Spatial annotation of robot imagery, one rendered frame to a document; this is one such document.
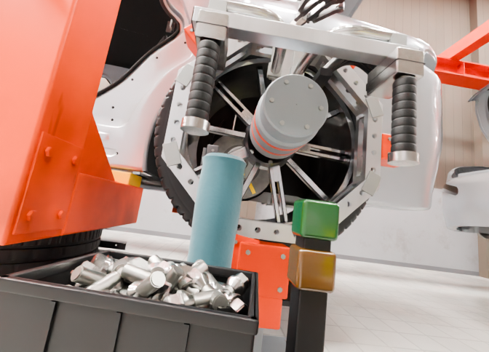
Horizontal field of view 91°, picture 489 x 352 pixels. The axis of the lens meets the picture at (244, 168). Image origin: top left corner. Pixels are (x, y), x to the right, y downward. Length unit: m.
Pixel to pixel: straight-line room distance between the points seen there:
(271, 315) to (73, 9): 0.78
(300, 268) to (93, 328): 0.18
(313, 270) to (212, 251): 0.23
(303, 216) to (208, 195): 0.23
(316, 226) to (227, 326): 0.13
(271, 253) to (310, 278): 0.32
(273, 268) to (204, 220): 0.22
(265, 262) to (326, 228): 0.33
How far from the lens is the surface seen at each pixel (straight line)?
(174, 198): 0.66
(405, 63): 0.52
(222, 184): 0.44
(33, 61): 0.68
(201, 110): 0.38
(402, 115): 0.48
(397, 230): 5.68
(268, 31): 0.49
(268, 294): 0.60
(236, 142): 1.15
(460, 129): 7.01
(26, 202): 0.62
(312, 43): 0.50
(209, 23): 0.45
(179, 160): 0.58
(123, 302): 0.22
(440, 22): 7.96
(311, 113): 0.49
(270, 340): 1.00
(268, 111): 0.47
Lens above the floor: 0.64
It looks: 10 degrees up
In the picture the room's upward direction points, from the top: 8 degrees clockwise
